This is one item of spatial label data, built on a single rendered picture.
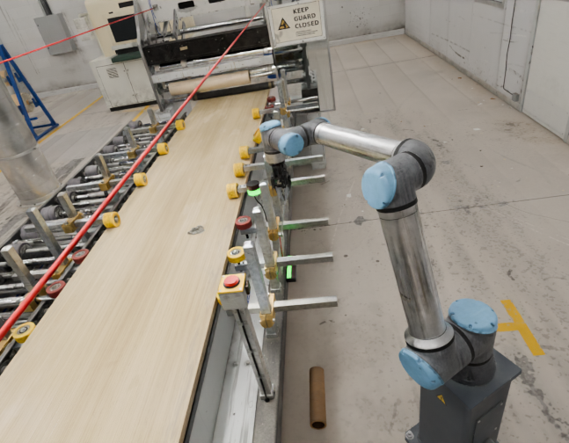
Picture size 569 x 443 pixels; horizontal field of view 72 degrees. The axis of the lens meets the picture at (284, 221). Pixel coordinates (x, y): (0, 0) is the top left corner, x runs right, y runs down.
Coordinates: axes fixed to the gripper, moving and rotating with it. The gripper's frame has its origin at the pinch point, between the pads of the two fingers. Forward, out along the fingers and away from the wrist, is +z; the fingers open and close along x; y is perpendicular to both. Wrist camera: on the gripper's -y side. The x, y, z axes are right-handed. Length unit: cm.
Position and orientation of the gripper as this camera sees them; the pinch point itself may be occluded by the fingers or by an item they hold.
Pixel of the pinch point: (284, 197)
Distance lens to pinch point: 183.1
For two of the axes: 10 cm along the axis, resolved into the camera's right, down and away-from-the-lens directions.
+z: 1.6, 8.2, 5.4
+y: -0.4, 5.6, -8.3
